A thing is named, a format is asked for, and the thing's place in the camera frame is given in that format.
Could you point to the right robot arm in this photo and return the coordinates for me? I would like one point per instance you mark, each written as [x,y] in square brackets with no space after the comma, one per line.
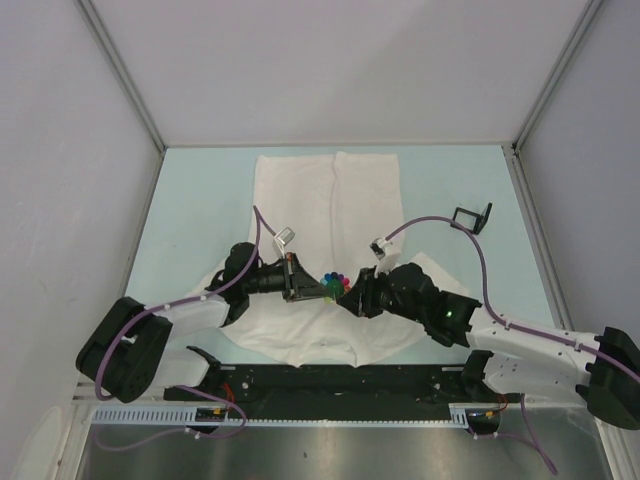
[511,356]

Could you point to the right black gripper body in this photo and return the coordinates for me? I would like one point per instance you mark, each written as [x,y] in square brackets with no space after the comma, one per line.
[377,294]

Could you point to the aluminium frame rail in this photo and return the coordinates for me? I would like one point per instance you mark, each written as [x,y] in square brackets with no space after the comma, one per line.
[536,235]

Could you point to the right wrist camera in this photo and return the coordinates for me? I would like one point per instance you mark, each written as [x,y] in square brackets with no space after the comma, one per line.
[387,255]

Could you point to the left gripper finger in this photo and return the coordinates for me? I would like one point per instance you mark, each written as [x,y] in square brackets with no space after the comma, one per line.
[302,278]
[305,292]

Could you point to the black bracket stand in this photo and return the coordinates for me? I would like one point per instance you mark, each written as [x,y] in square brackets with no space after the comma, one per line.
[474,222]

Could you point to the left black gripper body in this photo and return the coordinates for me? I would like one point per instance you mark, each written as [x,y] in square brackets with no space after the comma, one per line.
[290,284]

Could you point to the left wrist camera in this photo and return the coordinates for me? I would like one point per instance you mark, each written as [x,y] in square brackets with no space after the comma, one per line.
[281,240]

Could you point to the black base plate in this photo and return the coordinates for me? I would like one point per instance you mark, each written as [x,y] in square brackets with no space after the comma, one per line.
[388,391]

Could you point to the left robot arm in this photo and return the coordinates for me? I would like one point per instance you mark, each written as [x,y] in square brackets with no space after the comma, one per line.
[126,353]

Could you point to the rainbow plush flower brooch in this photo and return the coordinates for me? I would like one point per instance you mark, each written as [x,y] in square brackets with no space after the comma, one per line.
[336,286]

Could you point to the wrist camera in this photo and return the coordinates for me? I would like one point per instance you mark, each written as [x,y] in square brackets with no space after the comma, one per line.
[281,240]
[387,255]

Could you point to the white slotted cable duct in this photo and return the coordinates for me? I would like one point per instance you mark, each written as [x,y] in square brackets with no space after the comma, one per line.
[195,416]

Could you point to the white t-shirt garment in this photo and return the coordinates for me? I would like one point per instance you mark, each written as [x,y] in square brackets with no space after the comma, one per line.
[336,204]

